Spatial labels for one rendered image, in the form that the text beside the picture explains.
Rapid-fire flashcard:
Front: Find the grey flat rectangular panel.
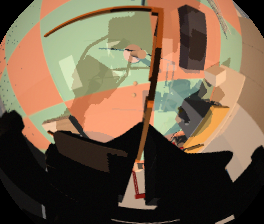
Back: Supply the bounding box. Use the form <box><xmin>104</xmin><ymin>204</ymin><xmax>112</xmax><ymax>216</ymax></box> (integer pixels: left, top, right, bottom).
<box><xmin>197</xmin><ymin>64</ymin><xmax>245</xmax><ymax>153</ymax></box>

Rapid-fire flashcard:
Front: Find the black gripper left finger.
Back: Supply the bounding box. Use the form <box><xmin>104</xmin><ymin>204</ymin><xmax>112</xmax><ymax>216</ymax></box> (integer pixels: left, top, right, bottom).
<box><xmin>54</xmin><ymin>121</ymin><xmax>144</xmax><ymax>202</ymax></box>

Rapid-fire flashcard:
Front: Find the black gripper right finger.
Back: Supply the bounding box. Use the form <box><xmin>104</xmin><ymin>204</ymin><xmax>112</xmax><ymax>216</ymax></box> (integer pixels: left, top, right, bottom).
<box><xmin>143</xmin><ymin>123</ymin><xmax>233</xmax><ymax>206</ymax></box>

